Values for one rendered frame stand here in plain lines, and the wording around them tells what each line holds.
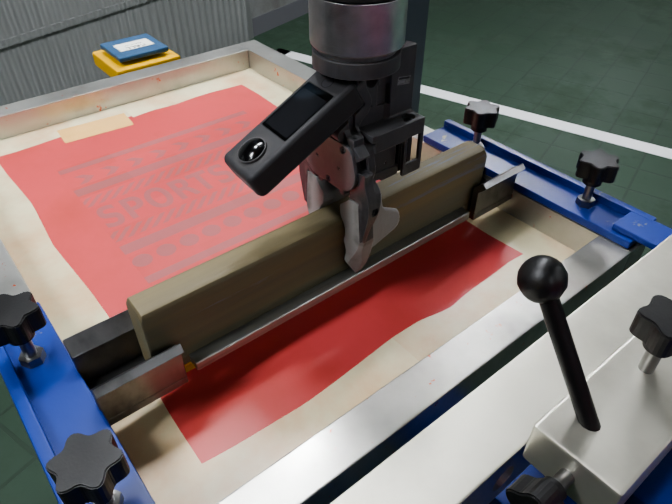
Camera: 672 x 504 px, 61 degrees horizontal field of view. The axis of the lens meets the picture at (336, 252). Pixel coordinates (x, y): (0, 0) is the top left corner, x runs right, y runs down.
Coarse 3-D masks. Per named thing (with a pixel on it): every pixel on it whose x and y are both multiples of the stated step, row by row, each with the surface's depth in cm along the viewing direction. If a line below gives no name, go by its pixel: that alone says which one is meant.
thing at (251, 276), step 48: (384, 192) 56; (432, 192) 60; (288, 240) 50; (336, 240) 54; (384, 240) 59; (192, 288) 46; (240, 288) 48; (288, 288) 53; (144, 336) 45; (192, 336) 48
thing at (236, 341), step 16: (432, 224) 63; (448, 224) 63; (400, 240) 60; (416, 240) 60; (384, 256) 58; (400, 256) 60; (352, 272) 57; (368, 272) 57; (320, 288) 55; (336, 288) 55; (288, 304) 53; (304, 304) 53; (256, 320) 52; (272, 320) 52; (224, 336) 50; (240, 336) 50; (256, 336) 51; (208, 352) 49; (224, 352) 49
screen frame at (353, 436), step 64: (192, 64) 99; (256, 64) 104; (0, 128) 85; (0, 256) 59; (576, 256) 59; (640, 256) 63; (512, 320) 52; (448, 384) 47; (320, 448) 42; (384, 448) 44
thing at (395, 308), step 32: (224, 96) 97; (256, 96) 97; (160, 128) 88; (416, 256) 65; (448, 256) 65; (480, 256) 65; (512, 256) 65; (352, 288) 61; (384, 288) 61; (416, 288) 61; (448, 288) 61; (384, 320) 57; (416, 320) 57
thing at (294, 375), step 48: (48, 144) 84; (96, 144) 84; (48, 192) 75; (96, 240) 67; (96, 288) 61; (144, 288) 61; (288, 336) 55; (336, 336) 55; (384, 336) 55; (192, 384) 51; (240, 384) 51; (288, 384) 51; (192, 432) 47; (240, 432) 47
